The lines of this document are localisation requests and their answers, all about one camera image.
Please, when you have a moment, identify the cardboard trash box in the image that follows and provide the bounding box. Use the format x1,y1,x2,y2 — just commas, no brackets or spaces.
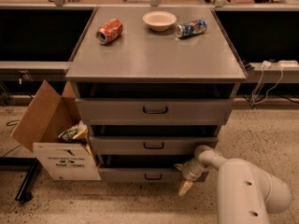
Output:
12,81,100,180

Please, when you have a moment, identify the long grey workbench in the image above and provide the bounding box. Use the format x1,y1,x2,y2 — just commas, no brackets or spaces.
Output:
0,0,299,84

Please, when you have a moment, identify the grey drawer cabinet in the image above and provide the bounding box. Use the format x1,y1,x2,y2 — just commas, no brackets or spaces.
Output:
66,7,245,169

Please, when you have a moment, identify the grey middle drawer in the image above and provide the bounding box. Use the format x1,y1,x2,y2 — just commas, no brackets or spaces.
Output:
90,136,218,155

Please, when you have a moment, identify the grey bottom drawer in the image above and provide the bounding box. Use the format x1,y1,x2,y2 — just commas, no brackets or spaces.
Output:
99,168,182,183

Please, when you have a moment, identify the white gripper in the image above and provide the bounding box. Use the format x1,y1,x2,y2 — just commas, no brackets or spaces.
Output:
174,158,207,196

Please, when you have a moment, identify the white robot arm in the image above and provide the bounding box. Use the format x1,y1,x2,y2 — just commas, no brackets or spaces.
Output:
176,145,292,224

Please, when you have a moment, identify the crushed orange soda can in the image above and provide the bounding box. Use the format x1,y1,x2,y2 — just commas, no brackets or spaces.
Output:
96,19,123,45

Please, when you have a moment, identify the black metal stand leg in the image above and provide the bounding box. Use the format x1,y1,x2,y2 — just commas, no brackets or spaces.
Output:
0,157,40,203

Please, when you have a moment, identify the white power adapter cable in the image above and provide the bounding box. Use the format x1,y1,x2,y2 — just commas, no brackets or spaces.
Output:
250,60,285,106

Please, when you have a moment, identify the blue white soda can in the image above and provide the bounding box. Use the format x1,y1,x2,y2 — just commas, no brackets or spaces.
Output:
176,20,207,38

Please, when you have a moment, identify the grey top drawer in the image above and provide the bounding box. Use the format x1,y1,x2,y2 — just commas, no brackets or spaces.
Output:
76,98,233,126

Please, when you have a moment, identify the white power strip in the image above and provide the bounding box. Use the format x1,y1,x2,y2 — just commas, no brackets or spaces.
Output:
278,61,299,68

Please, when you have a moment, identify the crumpled trash in box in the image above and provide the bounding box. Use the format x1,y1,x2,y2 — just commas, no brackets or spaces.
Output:
58,121,88,143

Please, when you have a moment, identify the grey drawer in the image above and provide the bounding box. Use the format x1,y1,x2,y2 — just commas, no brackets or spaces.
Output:
99,168,182,183
90,136,218,155
76,98,233,126

